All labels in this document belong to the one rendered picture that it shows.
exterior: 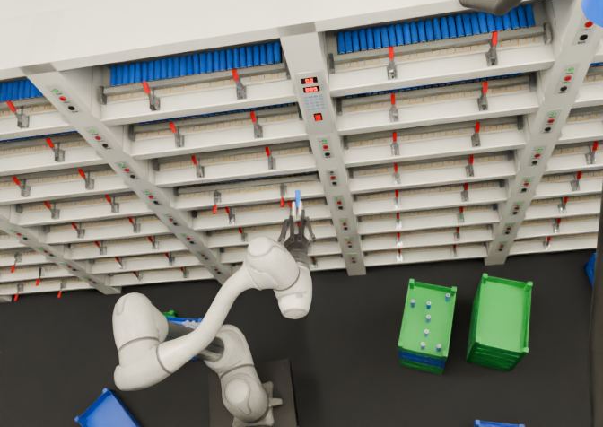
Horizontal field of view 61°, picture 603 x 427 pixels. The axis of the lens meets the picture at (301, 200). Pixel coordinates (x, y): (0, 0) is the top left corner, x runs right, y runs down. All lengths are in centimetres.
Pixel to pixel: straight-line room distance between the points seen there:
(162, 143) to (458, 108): 96
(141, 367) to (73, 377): 143
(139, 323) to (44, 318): 161
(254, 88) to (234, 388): 121
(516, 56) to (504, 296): 120
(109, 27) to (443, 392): 205
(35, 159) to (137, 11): 73
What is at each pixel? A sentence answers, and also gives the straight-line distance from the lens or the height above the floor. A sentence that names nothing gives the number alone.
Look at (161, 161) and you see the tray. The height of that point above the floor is 113.
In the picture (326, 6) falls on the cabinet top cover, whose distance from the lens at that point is 133.
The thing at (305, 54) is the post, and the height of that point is 162.
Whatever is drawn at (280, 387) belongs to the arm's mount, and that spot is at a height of 25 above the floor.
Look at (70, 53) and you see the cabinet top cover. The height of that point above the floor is 173.
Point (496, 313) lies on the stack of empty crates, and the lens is 239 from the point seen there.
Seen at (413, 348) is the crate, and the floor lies 32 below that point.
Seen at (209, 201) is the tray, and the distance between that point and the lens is 206.
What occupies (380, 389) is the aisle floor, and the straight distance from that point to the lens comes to 261.
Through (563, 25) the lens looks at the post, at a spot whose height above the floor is 158.
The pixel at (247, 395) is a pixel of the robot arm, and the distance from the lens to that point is 217.
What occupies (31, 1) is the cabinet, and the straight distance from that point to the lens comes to 177.
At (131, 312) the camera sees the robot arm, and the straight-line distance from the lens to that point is 181.
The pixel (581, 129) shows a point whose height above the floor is 110.
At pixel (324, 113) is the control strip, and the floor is 138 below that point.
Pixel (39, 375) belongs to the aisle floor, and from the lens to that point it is 326.
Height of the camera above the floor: 258
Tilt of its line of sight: 59 degrees down
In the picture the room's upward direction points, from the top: 21 degrees counter-clockwise
